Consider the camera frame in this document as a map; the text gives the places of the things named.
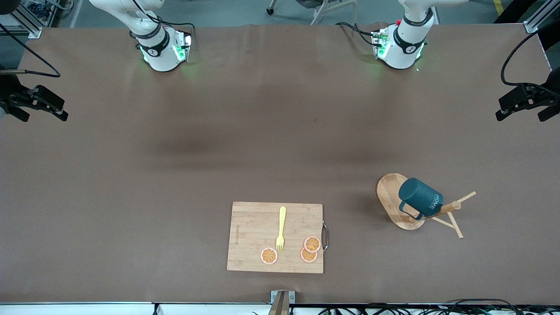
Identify black base cable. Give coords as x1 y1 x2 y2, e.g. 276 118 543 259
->
131 0 196 49
336 22 381 46

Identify black cable bundle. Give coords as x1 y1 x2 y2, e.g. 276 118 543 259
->
319 299 560 315

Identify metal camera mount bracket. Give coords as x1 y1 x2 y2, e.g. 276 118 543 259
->
270 290 296 315

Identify bamboo cutting board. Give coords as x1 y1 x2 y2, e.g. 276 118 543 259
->
227 201 329 274

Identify office chair base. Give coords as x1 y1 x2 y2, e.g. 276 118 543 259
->
266 0 357 25

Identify wooden cup rack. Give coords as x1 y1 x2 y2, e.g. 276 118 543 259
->
376 173 476 239

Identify brown table mat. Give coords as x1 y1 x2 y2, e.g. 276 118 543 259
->
0 23 560 305

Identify yellow plastic fork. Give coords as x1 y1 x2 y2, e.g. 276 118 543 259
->
276 206 287 253

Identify aluminium frame profile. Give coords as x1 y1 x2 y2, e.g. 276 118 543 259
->
0 0 42 38
523 0 560 33

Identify dark teal cup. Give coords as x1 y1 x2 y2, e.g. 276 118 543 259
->
398 177 444 220

